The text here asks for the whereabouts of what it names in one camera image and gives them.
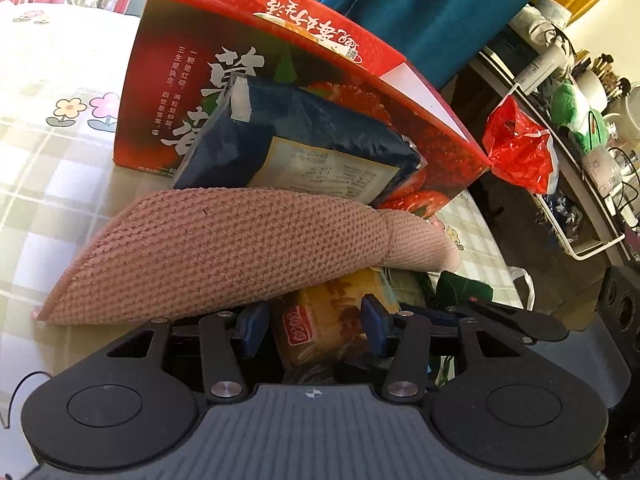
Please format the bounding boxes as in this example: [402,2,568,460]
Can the white wire rack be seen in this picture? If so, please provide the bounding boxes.
[480,45,640,261]

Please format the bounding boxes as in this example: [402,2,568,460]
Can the white plastic bag handle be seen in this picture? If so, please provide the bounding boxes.
[507,266,537,311]

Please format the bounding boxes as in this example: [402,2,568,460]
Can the green tasselled hat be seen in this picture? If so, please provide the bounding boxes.
[435,271,493,308]

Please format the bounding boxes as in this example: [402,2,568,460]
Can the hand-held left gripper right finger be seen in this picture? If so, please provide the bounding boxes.
[361,294,506,404]

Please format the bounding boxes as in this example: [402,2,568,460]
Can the navy blue snack packet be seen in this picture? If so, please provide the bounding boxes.
[172,74,428,206]

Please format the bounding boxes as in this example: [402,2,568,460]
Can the red strawberry print box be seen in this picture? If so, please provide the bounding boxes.
[112,0,493,221]

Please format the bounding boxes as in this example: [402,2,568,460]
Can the pink knitted cloth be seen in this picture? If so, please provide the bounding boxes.
[31,186,461,323]

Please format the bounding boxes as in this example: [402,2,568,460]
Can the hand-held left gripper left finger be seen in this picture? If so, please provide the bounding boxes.
[105,302,272,404]

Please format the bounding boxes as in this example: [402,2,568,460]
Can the teal cloth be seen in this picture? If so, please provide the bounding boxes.
[320,0,586,91]

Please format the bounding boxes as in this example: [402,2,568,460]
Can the red plastic bag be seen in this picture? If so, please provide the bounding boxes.
[482,95,556,196]

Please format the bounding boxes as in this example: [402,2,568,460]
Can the yellow bread packet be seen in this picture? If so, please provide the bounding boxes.
[270,267,401,376]

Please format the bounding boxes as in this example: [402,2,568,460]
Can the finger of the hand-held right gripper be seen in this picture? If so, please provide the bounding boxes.
[435,296,571,345]

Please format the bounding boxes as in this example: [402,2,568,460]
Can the white cup of brushes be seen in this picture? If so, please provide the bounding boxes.
[575,52,633,111]

